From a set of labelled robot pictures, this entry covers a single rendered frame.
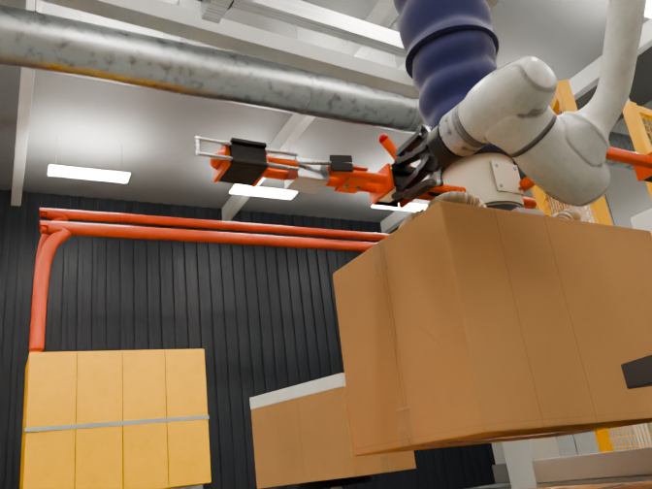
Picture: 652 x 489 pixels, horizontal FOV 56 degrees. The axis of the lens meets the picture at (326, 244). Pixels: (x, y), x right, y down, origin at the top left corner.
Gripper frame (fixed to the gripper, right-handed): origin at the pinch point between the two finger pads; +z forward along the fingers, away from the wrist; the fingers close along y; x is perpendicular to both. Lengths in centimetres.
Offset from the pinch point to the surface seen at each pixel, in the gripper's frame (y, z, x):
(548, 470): 62, 30, 63
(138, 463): 12, 726, 139
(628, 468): 63, 6, 63
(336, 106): -363, 434, 307
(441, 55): -34.2, -5.9, 17.6
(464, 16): -44, -11, 23
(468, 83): -25.0, -8.9, 20.8
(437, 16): -45.3, -6.6, 18.2
